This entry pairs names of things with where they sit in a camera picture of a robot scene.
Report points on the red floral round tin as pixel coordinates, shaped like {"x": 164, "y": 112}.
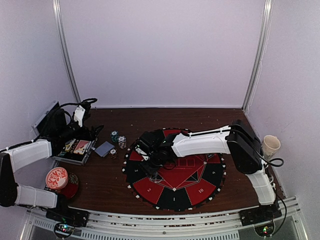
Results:
{"x": 57, "y": 178}

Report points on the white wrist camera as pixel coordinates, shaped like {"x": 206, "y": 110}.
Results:
{"x": 78, "y": 115}
{"x": 142, "y": 153}

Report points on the patterned paper cup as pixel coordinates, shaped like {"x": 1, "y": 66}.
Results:
{"x": 270, "y": 145}

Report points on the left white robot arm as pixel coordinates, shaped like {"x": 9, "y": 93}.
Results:
{"x": 23, "y": 165}

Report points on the right aluminium frame post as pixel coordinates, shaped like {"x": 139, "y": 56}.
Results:
{"x": 261, "y": 47}

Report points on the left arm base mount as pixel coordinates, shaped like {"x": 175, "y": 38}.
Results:
{"x": 64, "y": 214}

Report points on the front aluminium rail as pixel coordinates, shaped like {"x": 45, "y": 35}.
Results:
{"x": 223, "y": 225}

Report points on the green white chip stack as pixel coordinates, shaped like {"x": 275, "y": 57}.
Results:
{"x": 114, "y": 135}

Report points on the white grey chip stack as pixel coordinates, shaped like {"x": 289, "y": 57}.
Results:
{"x": 122, "y": 142}

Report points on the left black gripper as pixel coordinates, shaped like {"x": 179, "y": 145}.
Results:
{"x": 85, "y": 135}

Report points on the blue playing card deck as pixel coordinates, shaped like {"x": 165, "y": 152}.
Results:
{"x": 104, "y": 149}

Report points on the left aluminium frame post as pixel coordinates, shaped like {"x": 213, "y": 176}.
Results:
{"x": 65, "y": 53}

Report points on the aluminium frame post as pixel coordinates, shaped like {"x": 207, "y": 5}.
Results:
{"x": 261, "y": 47}
{"x": 65, "y": 53}

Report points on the red gold card box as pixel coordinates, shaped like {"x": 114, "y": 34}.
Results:
{"x": 81, "y": 147}

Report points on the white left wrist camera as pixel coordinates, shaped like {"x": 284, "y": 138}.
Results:
{"x": 78, "y": 115}

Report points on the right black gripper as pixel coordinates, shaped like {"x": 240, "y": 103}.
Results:
{"x": 148, "y": 170}

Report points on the aluminium poker case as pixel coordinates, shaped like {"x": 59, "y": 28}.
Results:
{"x": 50, "y": 121}

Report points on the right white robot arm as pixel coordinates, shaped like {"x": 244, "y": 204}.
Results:
{"x": 236, "y": 140}

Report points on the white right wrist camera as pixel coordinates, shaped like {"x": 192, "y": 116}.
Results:
{"x": 142, "y": 153}

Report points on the black gold card box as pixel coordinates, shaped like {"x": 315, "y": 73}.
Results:
{"x": 69, "y": 146}

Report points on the red black chip stack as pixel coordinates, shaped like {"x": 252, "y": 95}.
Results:
{"x": 113, "y": 154}

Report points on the round red black poker mat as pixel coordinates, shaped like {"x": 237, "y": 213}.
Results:
{"x": 188, "y": 183}

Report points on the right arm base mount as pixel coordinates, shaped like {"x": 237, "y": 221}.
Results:
{"x": 258, "y": 215}

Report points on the dark red round lid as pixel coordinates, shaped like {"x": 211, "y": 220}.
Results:
{"x": 71, "y": 188}

